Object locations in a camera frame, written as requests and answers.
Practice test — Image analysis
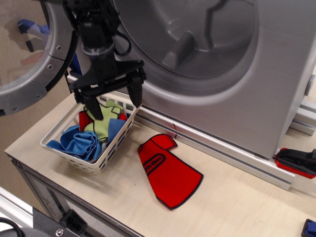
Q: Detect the small red felt garment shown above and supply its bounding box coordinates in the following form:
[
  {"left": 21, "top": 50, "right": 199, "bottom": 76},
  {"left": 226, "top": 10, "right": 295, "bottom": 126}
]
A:
[{"left": 79, "top": 111, "right": 93, "bottom": 131}]

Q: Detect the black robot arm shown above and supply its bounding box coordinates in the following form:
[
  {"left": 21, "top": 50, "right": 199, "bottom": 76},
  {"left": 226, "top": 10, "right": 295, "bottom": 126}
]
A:
[{"left": 41, "top": 0, "right": 146, "bottom": 120}]

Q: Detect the blue cloth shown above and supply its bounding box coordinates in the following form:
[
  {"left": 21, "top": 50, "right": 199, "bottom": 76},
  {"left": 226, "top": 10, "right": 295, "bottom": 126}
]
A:
[{"left": 46, "top": 125, "right": 102, "bottom": 162}]

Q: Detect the aluminium extrusion rail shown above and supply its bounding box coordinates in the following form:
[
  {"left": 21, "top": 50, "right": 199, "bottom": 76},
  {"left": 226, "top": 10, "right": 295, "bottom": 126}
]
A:
[{"left": 66, "top": 75, "right": 316, "bottom": 191}]

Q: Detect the blue clamp at corner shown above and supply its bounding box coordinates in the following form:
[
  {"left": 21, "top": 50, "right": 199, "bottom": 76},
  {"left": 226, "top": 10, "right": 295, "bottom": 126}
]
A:
[{"left": 301, "top": 219, "right": 316, "bottom": 237}]

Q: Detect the grey toy washing machine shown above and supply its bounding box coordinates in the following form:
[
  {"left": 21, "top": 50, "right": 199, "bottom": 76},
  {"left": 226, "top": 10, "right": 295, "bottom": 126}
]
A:
[{"left": 113, "top": 0, "right": 316, "bottom": 158}]

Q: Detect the blue clamp behind door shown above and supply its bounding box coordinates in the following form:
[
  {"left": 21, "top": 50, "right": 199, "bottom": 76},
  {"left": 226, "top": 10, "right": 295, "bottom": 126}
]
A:
[{"left": 17, "top": 19, "right": 82, "bottom": 75}]

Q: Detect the green felt shirt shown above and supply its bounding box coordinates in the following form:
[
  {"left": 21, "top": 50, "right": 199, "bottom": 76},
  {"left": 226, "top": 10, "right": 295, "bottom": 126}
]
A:
[{"left": 83, "top": 100, "right": 123, "bottom": 143}]

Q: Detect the red and black clamp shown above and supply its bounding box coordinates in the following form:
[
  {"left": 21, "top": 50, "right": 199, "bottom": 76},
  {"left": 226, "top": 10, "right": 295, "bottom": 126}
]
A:
[{"left": 275, "top": 148, "right": 316, "bottom": 179}]

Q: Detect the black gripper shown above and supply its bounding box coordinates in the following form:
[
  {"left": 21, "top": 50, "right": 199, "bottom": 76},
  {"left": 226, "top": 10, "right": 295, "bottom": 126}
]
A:
[{"left": 69, "top": 46, "right": 147, "bottom": 121}]

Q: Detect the white cloth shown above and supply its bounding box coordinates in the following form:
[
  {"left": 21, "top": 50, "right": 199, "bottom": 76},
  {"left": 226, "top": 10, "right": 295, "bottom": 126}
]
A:
[{"left": 101, "top": 143, "right": 107, "bottom": 152}]

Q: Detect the white plastic laundry basket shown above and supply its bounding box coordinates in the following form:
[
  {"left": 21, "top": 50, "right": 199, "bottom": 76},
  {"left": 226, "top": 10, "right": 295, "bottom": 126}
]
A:
[{"left": 41, "top": 91, "right": 138, "bottom": 175}]

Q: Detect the aluminium table frame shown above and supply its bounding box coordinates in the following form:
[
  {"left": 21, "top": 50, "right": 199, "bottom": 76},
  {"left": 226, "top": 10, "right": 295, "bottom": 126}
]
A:
[{"left": 9, "top": 157, "right": 141, "bottom": 237}]

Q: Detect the black braided cable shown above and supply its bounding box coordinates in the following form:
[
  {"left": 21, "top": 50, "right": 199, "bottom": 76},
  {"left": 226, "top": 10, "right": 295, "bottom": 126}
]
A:
[{"left": 0, "top": 217, "right": 25, "bottom": 237}]

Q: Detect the blue felt garment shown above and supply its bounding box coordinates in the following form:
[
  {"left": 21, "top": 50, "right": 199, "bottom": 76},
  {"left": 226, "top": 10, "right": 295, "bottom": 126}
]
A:
[{"left": 108, "top": 118, "right": 125, "bottom": 143}]

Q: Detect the grey round machine door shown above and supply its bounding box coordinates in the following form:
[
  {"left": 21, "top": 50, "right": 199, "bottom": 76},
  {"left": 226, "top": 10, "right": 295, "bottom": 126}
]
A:
[{"left": 0, "top": 0, "right": 88, "bottom": 117}]

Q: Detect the red felt dress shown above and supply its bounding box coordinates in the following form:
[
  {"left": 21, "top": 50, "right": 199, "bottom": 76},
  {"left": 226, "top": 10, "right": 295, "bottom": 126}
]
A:
[{"left": 138, "top": 134, "right": 203, "bottom": 210}]

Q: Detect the black bracket with bolt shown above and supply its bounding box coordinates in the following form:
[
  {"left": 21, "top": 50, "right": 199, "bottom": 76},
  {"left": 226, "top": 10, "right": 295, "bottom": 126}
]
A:
[{"left": 33, "top": 207, "right": 88, "bottom": 237}]

